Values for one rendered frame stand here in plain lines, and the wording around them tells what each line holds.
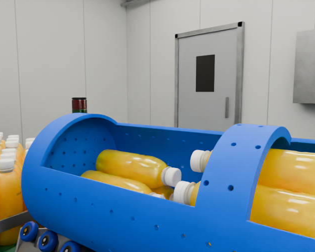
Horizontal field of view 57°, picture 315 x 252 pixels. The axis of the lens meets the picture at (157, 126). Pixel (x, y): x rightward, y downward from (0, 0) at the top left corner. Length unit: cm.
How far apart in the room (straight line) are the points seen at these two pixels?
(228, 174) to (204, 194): 4
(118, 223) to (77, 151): 31
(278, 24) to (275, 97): 91
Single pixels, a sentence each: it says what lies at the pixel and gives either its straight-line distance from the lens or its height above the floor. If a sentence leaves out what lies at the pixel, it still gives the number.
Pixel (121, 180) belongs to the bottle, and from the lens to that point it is 62.
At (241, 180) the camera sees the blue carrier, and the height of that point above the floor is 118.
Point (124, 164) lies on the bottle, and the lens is 66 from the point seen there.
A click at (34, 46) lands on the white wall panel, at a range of 516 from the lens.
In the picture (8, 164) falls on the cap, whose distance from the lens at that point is 82.
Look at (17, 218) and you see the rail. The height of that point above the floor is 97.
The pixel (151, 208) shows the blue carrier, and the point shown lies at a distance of 42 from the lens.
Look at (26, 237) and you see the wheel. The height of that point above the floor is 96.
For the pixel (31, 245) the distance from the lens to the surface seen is 78.
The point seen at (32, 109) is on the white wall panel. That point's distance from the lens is 510.
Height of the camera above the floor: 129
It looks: 7 degrees down
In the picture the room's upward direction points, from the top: straight up
